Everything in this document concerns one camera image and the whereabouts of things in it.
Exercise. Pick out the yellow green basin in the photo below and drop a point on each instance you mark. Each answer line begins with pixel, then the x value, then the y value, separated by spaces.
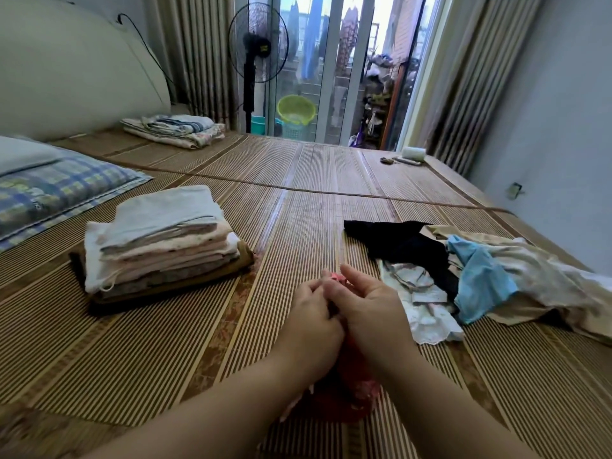
pixel 296 110

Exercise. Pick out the black red garment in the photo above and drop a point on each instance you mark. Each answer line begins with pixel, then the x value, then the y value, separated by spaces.
pixel 402 243

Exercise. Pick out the cluttered balcony shelf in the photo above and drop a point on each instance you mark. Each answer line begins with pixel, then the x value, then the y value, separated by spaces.
pixel 375 100

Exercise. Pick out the blue plaid pillow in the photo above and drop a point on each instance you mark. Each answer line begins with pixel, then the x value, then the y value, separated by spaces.
pixel 53 191

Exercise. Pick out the cream padded headboard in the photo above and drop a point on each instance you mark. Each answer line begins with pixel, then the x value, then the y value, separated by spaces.
pixel 76 62

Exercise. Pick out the bamboo bed mat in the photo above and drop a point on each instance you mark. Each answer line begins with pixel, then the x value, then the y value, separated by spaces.
pixel 306 167

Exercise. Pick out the black standing fan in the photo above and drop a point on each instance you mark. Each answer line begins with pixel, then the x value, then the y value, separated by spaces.
pixel 256 38

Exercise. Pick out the person's left hand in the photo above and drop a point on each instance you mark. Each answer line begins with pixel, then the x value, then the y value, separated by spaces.
pixel 311 334

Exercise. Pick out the person's right hand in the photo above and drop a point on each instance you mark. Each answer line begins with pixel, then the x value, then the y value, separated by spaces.
pixel 373 315

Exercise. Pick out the folded striped blanket stack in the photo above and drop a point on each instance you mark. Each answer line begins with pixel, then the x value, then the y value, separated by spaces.
pixel 172 131

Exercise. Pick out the person's left forearm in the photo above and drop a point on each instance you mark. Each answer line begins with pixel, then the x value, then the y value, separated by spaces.
pixel 201 416

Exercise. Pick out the sliding glass balcony door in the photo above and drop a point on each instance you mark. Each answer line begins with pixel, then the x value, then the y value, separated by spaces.
pixel 335 62

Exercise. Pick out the person's right forearm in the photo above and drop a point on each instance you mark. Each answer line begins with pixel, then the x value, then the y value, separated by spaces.
pixel 449 416

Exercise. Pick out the tan beige garment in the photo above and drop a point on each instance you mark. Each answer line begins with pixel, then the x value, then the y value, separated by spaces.
pixel 545 277

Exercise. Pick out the small dark object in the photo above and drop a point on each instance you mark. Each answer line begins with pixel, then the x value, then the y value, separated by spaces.
pixel 386 159

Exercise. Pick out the light blue garment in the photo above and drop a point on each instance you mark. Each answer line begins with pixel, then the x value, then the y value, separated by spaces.
pixel 483 277

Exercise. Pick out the white paper roll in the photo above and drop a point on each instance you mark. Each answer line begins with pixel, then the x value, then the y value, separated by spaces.
pixel 414 154

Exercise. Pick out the small floral white garment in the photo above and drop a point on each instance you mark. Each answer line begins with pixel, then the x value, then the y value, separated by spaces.
pixel 598 282

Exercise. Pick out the red patterned garment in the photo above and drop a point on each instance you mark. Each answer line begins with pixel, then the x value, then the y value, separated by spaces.
pixel 344 396

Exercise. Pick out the small teal bucket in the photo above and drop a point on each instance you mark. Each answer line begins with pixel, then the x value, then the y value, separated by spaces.
pixel 258 124

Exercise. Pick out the beige patterned curtain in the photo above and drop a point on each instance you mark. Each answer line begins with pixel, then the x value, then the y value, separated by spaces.
pixel 483 71
pixel 201 52

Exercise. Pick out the white wall socket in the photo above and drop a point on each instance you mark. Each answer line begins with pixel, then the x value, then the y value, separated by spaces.
pixel 514 190

